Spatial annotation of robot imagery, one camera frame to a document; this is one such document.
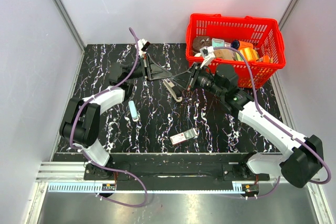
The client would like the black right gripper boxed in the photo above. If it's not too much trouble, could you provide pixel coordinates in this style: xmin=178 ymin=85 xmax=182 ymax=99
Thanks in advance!
xmin=170 ymin=62 xmax=225 ymax=98

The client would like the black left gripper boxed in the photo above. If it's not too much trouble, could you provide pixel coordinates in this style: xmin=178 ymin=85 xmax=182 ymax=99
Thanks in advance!
xmin=125 ymin=54 xmax=173 ymax=82

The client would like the cream metal stapler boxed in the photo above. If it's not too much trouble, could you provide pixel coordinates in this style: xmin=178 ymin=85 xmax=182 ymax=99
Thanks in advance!
xmin=163 ymin=78 xmax=183 ymax=102

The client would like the red staple box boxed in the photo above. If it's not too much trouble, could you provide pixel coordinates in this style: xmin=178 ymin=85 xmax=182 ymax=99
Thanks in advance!
xmin=170 ymin=128 xmax=198 ymax=145

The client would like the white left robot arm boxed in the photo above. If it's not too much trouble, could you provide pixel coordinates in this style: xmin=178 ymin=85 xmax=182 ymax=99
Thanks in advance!
xmin=59 ymin=55 xmax=172 ymax=180

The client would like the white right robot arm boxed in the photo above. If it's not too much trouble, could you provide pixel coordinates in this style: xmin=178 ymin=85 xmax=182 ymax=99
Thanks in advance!
xmin=172 ymin=63 xmax=323 ymax=188

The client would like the brown round bun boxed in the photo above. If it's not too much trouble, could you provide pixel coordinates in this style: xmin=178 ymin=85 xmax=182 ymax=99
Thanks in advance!
xmin=192 ymin=36 xmax=212 ymax=54

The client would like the black marble pattern mat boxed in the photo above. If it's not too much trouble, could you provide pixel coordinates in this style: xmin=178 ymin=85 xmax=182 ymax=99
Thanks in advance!
xmin=73 ymin=44 xmax=282 ymax=153

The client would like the teal white small box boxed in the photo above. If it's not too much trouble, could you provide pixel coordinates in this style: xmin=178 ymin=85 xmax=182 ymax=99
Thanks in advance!
xmin=212 ymin=38 xmax=225 ymax=48

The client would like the brown cardboard box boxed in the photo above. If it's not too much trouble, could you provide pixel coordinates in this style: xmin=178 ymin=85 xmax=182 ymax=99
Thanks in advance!
xmin=194 ymin=48 xmax=236 ymax=61

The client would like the red plastic shopping basket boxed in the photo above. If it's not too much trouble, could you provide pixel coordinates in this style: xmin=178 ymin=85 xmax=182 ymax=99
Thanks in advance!
xmin=185 ymin=13 xmax=286 ymax=90

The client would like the blue cap bottle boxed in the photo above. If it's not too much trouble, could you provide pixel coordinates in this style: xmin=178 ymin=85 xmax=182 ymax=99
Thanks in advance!
xmin=230 ymin=39 xmax=254 ymax=50

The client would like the green yellow striped box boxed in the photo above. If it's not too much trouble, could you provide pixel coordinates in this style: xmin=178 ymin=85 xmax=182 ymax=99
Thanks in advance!
xmin=235 ymin=48 xmax=259 ymax=61

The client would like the orange packet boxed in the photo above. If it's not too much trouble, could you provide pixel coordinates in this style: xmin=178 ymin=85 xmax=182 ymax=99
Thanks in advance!
xmin=257 ymin=55 xmax=273 ymax=63

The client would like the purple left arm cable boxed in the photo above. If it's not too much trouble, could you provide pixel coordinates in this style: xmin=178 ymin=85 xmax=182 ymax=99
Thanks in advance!
xmin=71 ymin=27 xmax=149 ymax=207

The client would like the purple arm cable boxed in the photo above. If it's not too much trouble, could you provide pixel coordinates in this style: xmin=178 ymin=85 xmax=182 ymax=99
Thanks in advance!
xmin=71 ymin=27 xmax=149 ymax=207
xmin=214 ymin=47 xmax=332 ymax=200

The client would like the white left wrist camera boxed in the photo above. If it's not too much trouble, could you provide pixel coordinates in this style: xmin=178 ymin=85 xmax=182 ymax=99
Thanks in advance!
xmin=138 ymin=39 xmax=150 ymax=55

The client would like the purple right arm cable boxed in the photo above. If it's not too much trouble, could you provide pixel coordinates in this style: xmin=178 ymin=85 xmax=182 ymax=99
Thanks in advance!
xmin=214 ymin=47 xmax=332 ymax=200

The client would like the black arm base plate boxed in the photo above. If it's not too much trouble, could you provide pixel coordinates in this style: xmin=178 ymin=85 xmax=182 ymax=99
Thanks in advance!
xmin=83 ymin=153 xmax=270 ymax=183

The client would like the aluminium frame rail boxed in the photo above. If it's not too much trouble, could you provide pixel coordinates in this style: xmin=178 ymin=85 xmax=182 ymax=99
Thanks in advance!
xmin=34 ymin=162 xmax=322 ymax=195

